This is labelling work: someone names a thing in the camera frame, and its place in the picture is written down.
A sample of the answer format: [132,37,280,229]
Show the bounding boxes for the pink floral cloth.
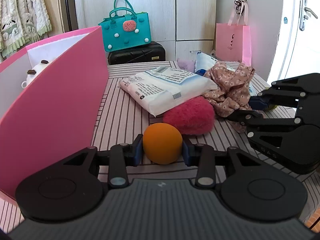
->
[203,61,255,118]

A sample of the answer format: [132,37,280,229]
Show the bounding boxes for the orange foam ball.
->
[143,122,183,165]

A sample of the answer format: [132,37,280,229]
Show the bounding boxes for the white wipes pack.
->
[119,66,218,116]

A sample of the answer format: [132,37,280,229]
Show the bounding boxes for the green foam ball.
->
[264,105,278,111]

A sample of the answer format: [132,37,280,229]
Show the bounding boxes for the red fuzzy plush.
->
[163,96,215,135]

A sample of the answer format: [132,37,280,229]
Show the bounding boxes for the pink paper gift bag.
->
[215,0,252,67]

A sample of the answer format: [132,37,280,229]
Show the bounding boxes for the blue white tissue pack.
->
[194,51,258,97]

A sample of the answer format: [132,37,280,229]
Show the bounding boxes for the striped pink tablecloth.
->
[8,64,316,239]

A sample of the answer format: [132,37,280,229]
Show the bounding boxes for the purple fuzzy plush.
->
[177,59,195,73]

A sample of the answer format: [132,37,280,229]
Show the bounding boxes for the pink storage box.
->
[1,27,108,203]

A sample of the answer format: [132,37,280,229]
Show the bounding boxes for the white panda plush toy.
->
[21,60,51,89]

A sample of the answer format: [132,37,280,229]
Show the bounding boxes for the black suitcase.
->
[108,41,166,65]

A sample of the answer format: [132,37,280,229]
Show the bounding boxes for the teal felt handbag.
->
[99,0,152,53]

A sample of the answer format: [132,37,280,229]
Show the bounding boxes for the cream knitted cardigan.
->
[1,0,52,60]

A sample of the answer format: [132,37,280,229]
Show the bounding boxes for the silver door handle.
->
[299,0,318,31]

